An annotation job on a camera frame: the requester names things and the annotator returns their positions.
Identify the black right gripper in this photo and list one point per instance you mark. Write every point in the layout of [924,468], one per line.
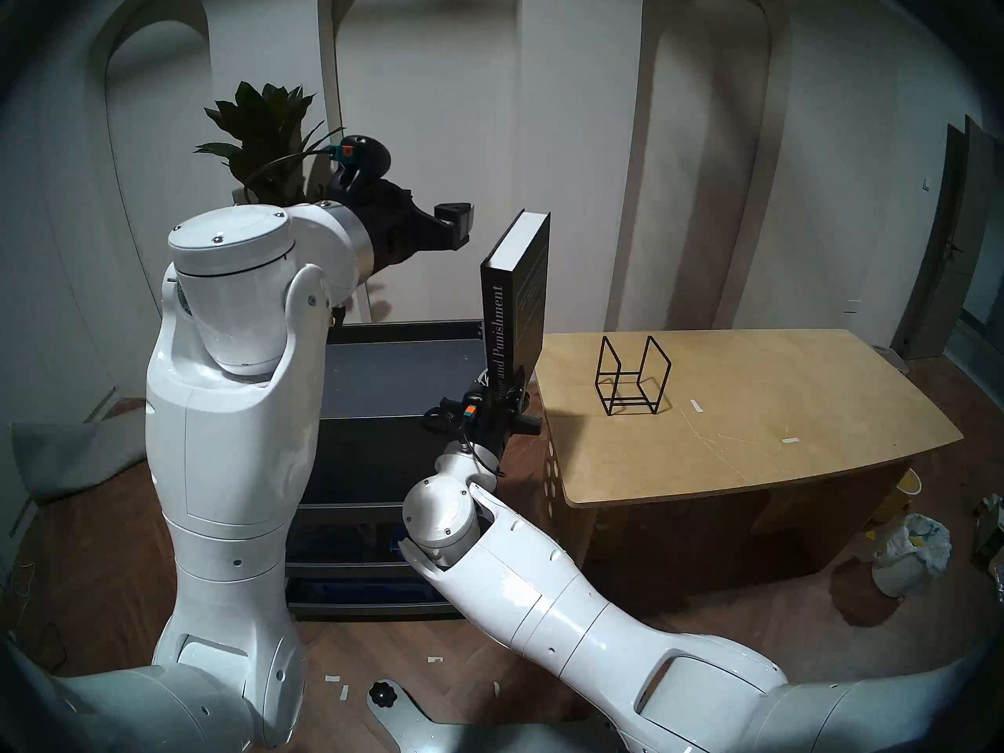
[502,422]

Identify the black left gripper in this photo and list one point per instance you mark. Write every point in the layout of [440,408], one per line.
[396,226]

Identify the black and red thick book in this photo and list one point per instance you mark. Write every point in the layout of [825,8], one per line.
[514,304]

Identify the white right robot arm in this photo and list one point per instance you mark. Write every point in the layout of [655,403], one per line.
[549,594]

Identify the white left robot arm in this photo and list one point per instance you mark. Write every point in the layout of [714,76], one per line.
[227,414]

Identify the black three-shelf utility cart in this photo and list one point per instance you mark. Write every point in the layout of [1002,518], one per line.
[376,445]

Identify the blue plastic bin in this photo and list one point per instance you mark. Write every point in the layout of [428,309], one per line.
[398,541]

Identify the dark green leafy plant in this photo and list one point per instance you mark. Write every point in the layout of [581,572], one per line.
[259,124]

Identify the light wooden table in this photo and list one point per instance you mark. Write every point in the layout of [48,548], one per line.
[745,414]

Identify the long blue plastic tray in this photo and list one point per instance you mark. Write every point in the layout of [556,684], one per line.
[353,591]

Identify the black star knob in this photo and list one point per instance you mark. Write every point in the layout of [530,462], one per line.
[382,692]

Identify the grey flat box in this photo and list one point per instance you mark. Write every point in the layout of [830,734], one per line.
[890,355]

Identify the pale yellow bucket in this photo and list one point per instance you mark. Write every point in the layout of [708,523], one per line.
[908,481]

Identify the grey floor mat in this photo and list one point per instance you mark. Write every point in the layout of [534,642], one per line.
[70,453]

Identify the white bin with bag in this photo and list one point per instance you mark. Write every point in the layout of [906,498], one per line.
[910,555]

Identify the dark grey door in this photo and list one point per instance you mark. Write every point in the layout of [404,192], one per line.
[957,234]

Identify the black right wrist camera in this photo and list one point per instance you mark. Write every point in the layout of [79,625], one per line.
[447,416]

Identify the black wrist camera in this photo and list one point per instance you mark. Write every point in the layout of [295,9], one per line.
[369,155]
[447,416]

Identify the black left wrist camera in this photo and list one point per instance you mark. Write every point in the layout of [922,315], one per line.
[369,155]

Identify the grey metal base plate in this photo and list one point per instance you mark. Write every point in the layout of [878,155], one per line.
[439,732]

